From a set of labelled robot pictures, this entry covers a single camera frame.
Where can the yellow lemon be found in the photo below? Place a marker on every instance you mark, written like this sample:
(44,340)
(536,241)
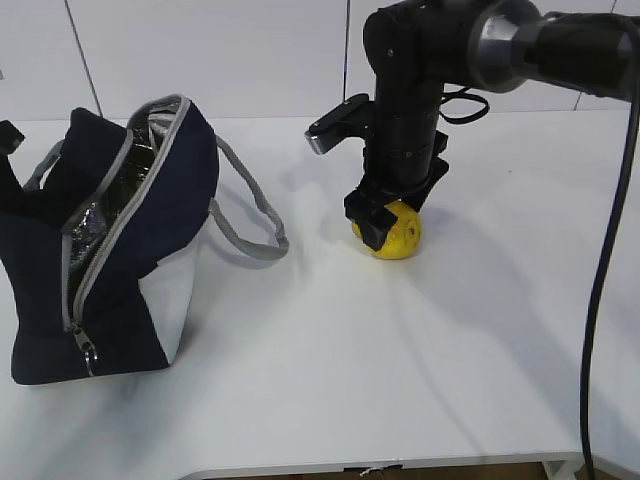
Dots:
(404,238)

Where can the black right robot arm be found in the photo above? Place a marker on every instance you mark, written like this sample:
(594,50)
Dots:
(416,48)

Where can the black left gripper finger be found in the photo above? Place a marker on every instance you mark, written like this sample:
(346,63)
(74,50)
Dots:
(13,198)

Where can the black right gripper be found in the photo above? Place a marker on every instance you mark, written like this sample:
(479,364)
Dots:
(393,174)

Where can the navy insulated lunch bag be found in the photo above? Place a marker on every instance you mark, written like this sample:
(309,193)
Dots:
(102,274)

